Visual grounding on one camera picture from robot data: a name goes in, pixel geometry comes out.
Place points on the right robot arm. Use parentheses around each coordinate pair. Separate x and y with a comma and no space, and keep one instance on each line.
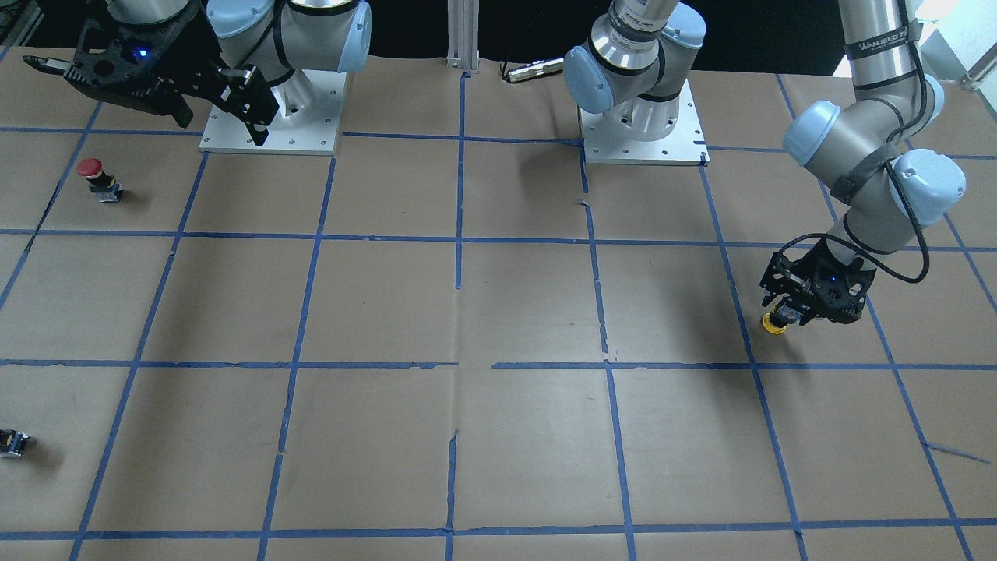
(299,52)

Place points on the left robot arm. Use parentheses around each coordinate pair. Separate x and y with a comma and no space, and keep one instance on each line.
(636,59)

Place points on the silver cable connector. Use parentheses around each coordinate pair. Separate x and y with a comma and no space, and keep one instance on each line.
(534,70)

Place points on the aluminium frame post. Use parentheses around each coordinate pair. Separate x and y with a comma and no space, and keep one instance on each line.
(462,19)

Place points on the yellow push button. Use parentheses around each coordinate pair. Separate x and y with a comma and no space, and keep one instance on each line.
(777,320)

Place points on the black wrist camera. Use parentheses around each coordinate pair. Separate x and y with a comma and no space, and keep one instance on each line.
(102,67)
(842,292)

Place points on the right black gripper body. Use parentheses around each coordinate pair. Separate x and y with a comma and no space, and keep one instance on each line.
(189,48)

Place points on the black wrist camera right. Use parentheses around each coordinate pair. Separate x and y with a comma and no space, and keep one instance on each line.
(102,67)

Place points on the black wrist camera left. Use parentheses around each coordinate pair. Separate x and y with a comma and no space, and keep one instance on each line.
(842,292)

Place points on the red push button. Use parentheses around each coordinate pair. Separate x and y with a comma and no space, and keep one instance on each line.
(105,187)

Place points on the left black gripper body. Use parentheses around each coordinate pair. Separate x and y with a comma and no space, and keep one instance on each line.
(788,274)

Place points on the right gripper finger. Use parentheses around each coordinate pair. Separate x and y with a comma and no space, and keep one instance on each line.
(245,94)
(172,103)

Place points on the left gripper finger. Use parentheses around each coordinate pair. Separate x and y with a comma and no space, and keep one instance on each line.
(775,285)
(808,311)

